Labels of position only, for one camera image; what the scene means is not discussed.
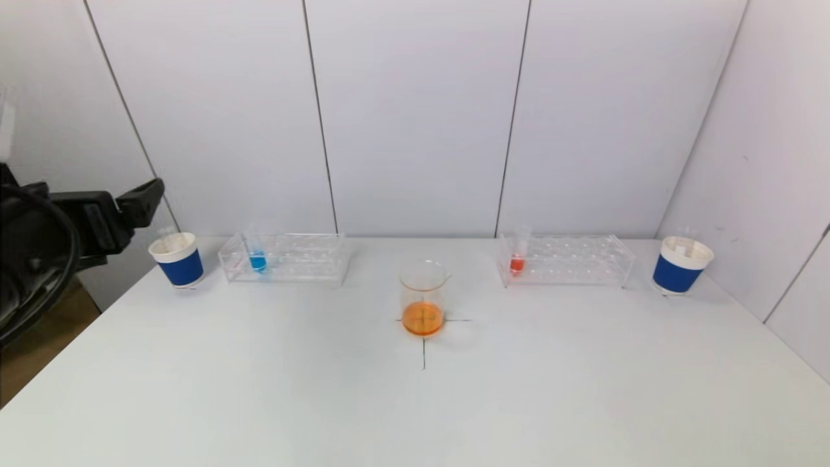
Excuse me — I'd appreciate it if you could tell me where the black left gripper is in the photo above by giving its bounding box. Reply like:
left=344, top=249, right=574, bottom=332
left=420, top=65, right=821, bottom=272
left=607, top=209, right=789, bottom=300
left=48, top=177, right=165, bottom=256

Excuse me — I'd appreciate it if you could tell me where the test tube with blue pigment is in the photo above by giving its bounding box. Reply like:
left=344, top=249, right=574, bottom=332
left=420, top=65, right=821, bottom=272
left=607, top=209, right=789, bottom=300
left=243, top=224, right=268, bottom=274

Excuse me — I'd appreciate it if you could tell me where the clear acrylic test tube rack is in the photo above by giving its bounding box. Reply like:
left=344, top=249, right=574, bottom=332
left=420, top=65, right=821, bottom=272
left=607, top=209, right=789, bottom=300
left=497, top=233, right=636, bottom=288
left=219, top=232, right=351, bottom=285

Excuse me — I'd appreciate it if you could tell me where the clear glass beaker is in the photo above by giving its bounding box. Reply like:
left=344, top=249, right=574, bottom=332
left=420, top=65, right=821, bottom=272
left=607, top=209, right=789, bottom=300
left=398, top=260, right=453, bottom=338

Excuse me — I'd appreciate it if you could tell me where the blue and white paper cup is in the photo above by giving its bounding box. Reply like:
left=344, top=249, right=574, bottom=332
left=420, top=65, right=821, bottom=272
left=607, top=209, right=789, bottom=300
left=652, top=235, right=716, bottom=297
left=148, top=232, right=206, bottom=289

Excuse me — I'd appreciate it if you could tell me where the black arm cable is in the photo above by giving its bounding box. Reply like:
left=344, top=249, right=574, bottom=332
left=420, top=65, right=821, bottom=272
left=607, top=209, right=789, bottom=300
left=0, top=184, right=80, bottom=346

